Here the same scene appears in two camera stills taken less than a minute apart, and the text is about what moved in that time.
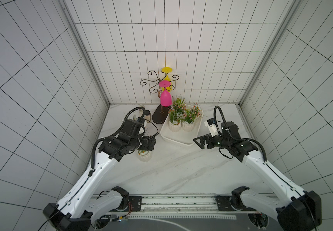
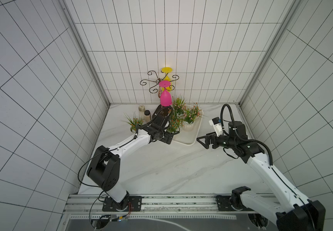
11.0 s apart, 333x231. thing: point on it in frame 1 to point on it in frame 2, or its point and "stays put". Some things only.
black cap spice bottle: (147, 116) stays put
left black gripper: (151, 144) to (166, 135)
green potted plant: (179, 105) stays put
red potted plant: (144, 155) to (174, 124)
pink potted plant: (189, 117) stays put
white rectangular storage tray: (182, 137) stays put
